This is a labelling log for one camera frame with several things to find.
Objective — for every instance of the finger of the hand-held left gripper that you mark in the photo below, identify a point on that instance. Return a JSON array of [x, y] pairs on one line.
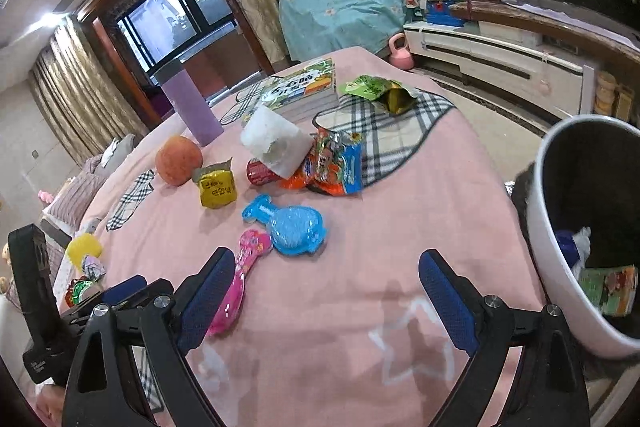
[[75, 324], [127, 289]]

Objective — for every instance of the blue toy blister pack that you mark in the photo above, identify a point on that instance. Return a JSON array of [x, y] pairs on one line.
[[292, 227]]

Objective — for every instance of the green snack packet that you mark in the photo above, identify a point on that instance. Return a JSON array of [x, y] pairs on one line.
[[372, 89]]

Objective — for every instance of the yellow plastic jar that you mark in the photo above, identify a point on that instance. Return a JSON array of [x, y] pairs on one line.
[[606, 94]]

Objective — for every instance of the orange peach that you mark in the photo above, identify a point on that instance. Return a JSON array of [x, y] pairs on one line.
[[177, 161]]

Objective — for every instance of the white trash bin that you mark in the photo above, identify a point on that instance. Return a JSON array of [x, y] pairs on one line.
[[555, 257]]

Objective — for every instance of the balcony glass door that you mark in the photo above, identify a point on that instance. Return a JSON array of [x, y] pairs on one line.
[[170, 7]]

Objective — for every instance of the pink covered sofa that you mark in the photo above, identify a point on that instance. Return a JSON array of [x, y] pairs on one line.
[[85, 187]]

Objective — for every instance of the pink toy blister pack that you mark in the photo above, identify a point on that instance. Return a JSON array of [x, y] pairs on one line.
[[240, 277]]

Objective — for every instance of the pink kettlebell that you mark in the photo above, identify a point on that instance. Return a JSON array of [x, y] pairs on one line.
[[400, 54]]

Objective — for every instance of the ceiling spotlight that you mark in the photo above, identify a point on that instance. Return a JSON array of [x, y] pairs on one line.
[[52, 19]]

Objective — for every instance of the tan box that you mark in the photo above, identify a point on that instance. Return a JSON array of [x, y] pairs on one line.
[[626, 103]]

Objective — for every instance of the white tissue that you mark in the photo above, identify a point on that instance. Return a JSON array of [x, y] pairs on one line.
[[584, 244]]

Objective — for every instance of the white TV cabinet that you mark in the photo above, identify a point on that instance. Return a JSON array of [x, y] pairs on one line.
[[500, 52]]

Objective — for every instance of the yellow snack packet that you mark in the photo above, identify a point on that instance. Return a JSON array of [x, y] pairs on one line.
[[217, 187]]

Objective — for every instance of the yellow spiky ball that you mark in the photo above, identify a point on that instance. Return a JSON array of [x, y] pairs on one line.
[[84, 249]]

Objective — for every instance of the small red packet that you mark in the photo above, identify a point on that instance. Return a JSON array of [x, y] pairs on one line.
[[260, 172]]

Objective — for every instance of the blue snack packet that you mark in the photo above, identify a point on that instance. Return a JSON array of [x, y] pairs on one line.
[[565, 247]]

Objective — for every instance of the teal floral furniture cover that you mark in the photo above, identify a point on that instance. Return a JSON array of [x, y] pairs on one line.
[[340, 12]]

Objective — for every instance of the orange snack packet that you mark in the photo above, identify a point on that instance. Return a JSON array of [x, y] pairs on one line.
[[330, 167]]

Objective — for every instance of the green drink carton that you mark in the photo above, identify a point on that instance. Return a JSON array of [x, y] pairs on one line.
[[607, 289]]

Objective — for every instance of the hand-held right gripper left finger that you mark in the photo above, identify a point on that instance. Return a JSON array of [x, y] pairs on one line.
[[207, 302]]

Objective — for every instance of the green can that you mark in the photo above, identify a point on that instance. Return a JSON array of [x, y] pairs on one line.
[[90, 293]]

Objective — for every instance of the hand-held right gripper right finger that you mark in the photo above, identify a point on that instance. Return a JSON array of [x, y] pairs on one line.
[[447, 302]]

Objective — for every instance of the colourful wrapper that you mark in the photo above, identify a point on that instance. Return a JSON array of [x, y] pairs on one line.
[[94, 268]]

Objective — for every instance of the purple bottle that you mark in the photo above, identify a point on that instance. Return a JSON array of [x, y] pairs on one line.
[[192, 107]]

